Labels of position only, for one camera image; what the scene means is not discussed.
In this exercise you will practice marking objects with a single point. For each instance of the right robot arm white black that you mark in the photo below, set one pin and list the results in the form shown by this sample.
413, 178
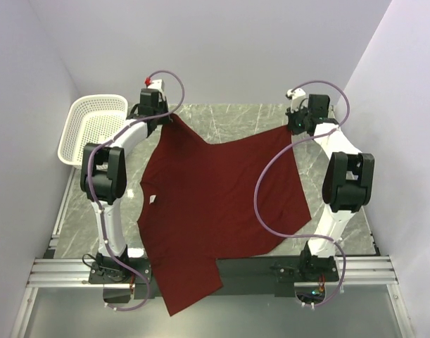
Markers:
347, 184

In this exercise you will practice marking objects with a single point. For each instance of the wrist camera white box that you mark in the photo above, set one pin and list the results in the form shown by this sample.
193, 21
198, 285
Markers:
155, 84
296, 98

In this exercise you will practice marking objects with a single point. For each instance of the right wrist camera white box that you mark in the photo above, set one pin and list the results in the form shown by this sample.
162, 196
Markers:
296, 98

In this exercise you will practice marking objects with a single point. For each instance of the dark red t shirt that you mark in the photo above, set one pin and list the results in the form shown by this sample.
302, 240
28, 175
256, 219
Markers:
207, 201

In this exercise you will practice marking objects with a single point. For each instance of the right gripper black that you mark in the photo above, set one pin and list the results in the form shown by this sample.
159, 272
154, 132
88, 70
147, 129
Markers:
291, 116

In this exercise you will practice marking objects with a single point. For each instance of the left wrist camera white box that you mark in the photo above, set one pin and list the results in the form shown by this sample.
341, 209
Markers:
155, 84

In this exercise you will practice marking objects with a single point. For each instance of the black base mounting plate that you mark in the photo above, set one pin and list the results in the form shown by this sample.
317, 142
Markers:
276, 275

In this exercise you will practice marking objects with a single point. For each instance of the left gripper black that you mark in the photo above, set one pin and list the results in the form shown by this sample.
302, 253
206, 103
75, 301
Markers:
165, 120

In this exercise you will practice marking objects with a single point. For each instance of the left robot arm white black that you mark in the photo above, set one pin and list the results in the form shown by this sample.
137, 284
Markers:
104, 174

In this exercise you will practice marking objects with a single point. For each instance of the white perforated plastic basket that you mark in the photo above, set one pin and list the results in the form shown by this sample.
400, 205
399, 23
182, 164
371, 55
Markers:
91, 119

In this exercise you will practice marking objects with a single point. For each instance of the aluminium frame rail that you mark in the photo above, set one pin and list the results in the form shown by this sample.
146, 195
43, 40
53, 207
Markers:
207, 297

